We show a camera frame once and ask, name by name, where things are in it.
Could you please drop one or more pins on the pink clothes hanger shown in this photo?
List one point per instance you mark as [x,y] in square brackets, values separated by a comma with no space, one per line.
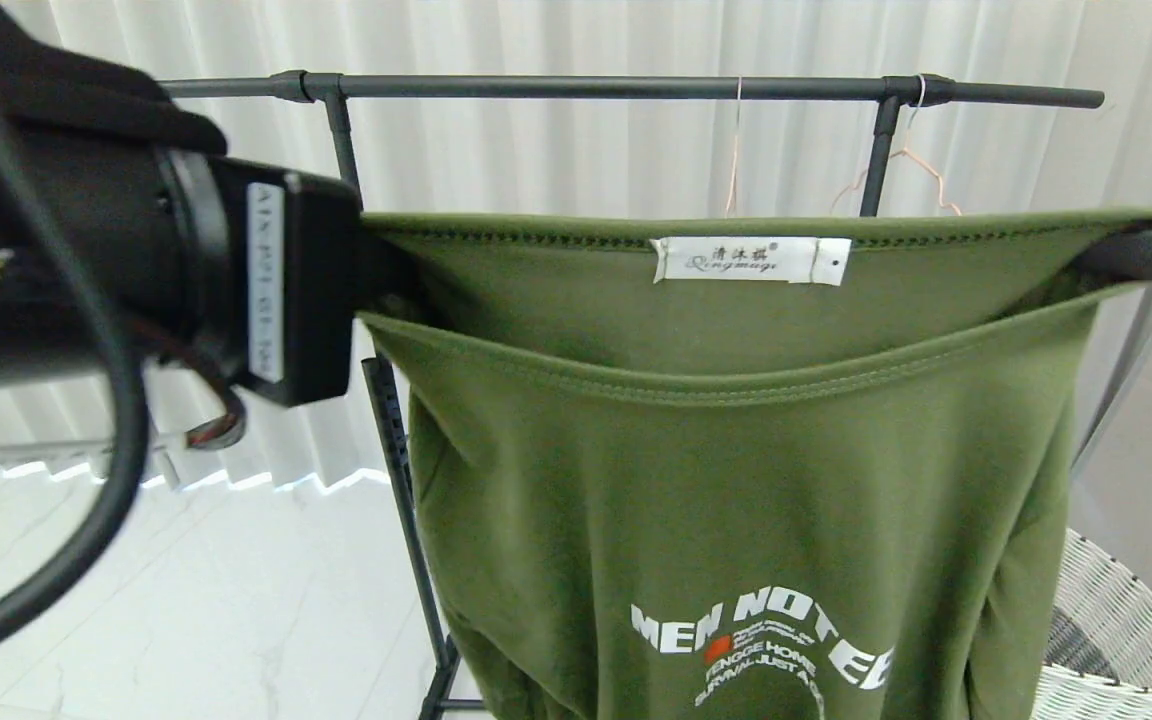
[734,160]
[921,165]

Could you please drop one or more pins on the white curtain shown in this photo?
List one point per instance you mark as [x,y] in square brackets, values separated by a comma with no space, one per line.
[536,150]

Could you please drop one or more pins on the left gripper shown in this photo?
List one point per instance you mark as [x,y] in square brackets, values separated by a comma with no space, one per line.
[316,290]

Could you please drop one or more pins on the green printed shirt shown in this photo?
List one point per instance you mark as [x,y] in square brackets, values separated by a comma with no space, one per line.
[736,480]

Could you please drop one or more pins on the white laundry basket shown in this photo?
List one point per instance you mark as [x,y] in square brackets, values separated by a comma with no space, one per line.
[1116,620]

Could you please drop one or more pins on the black clothes rack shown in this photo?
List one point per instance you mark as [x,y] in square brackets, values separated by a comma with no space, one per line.
[586,87]

